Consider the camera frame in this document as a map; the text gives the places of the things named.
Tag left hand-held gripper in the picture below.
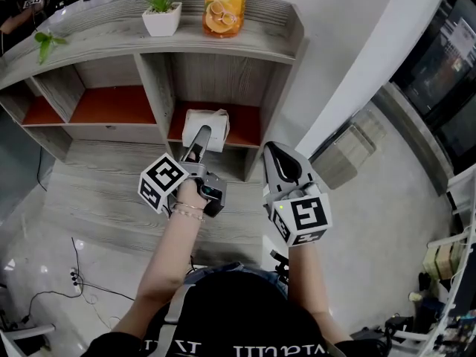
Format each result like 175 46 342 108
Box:
138 124 228 218

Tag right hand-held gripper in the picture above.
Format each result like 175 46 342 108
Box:
262 141 333 248

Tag white box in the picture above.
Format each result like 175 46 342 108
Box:
181 109 231 154

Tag person's left forearm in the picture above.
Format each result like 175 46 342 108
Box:
111 208 206 340

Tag person's right forearm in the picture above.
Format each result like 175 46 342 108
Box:
287 244 353 344

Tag grey wooden shelf desk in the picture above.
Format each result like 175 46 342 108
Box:
0 0 310 271

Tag person's left hand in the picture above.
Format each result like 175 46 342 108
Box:
176 178 208 210

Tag grey wooden boards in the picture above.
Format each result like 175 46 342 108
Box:
310 109 387 191

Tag blue denim shorts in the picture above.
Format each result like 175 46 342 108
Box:
184 261 289 300

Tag green plant in white pot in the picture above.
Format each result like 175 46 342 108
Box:
136 0 183 38

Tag yellow juice bottle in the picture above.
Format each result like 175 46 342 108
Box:
202 0 249 39

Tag black printed t-shirt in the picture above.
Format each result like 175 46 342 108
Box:
80 271 375 357

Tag white curved table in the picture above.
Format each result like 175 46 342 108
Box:
35 0 127 33

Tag black framed glass door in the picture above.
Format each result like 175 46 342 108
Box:
389 0 476 180

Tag small green leafy plant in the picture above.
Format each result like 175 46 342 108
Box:
34 30 69 65

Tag beige box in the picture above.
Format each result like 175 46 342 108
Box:
423 240 466 280

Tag black electronic device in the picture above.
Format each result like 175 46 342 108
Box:
382 313 416 336

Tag white power strip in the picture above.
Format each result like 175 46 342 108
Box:
68 267 83 294

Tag white metal rack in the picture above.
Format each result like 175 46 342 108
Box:
425 169 476 357

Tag beaded bracelet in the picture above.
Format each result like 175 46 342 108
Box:
171 205 206 223

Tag black bracket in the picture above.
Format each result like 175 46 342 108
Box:
269 249 290 286

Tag thin black cable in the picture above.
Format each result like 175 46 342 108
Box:
36 145 48 193

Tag grey shoulder strap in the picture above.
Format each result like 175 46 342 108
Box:
145 283 196 357

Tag black floor cable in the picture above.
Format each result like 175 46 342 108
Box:
22 236 135 325

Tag white chair frame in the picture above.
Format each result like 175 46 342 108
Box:
0 324 57 357

